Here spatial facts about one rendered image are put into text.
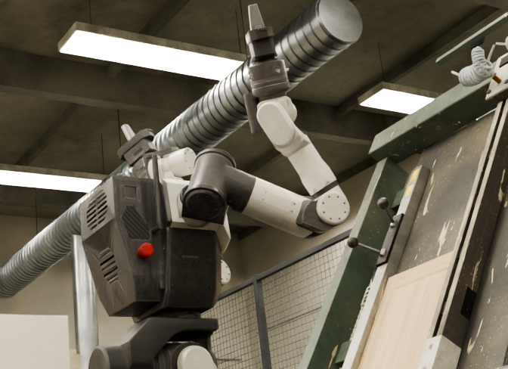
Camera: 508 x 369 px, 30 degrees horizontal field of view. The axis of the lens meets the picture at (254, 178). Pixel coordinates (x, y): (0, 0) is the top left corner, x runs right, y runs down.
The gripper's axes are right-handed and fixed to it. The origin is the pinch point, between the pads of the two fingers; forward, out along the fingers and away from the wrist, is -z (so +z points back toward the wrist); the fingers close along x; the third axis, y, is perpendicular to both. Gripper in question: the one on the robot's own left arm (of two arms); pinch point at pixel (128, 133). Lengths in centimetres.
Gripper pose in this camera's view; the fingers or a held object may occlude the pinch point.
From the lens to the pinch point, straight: 278.8
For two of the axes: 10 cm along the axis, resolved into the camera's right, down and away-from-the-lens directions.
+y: -4.3, -1.4, -8.9
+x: 7.5, -6.0, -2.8
